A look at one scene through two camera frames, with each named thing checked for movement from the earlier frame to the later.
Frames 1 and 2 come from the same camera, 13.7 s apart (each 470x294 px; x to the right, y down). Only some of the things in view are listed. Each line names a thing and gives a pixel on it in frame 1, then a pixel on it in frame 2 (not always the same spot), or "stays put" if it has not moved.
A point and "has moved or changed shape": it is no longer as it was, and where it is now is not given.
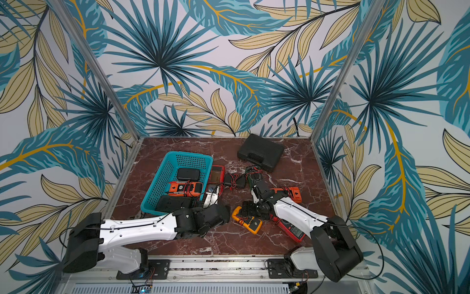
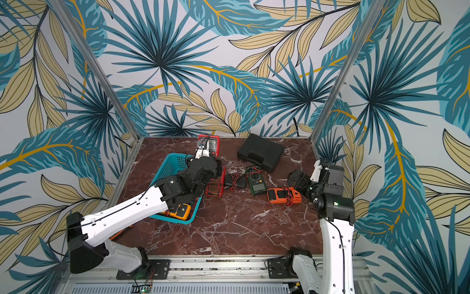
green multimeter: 254,174 stays put
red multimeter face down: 216,178 stays put
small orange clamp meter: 292,192 stays put
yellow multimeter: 251,224 has moved or changed shape
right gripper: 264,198 → 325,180
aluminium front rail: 212,271 stays put
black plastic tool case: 261,152 stays put
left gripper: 199,209 → 216,171
